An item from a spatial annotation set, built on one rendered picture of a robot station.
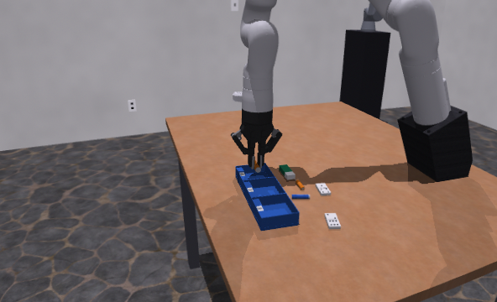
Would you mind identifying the orange battery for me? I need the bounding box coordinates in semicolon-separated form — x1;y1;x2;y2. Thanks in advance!
254;161;261;173
296;179;305;190

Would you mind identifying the blue three-compartment bin rack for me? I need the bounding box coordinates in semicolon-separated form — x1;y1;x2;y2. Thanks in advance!
235;163;300;231

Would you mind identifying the white domino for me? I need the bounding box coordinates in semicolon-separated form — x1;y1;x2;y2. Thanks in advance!
324;213;341;229
316;183;331;195

